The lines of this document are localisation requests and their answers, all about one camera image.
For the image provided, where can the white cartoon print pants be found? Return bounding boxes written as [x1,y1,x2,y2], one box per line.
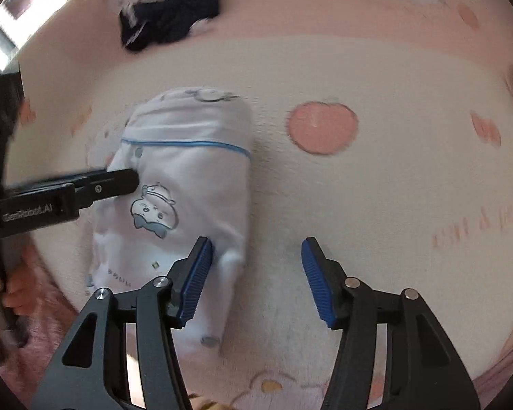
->
[85,86,254,353]

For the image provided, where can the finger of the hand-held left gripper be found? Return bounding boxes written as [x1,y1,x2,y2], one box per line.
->
[70,168,140,210]

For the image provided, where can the window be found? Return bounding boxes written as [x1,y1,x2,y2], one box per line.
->
[0,0,86,69]

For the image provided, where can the pink cat print blanket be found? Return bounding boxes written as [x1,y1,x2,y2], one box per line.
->
[0,0,513,410]

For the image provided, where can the person's left hand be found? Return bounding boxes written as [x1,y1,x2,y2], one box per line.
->
[0,260,36,317]

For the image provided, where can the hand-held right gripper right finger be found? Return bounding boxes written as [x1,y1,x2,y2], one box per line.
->
[300,236,482,410]

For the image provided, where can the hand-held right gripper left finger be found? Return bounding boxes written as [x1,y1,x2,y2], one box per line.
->
[32,235,214,410]

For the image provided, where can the black garment with white stripes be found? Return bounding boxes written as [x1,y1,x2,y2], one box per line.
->
[119,0,222,53]

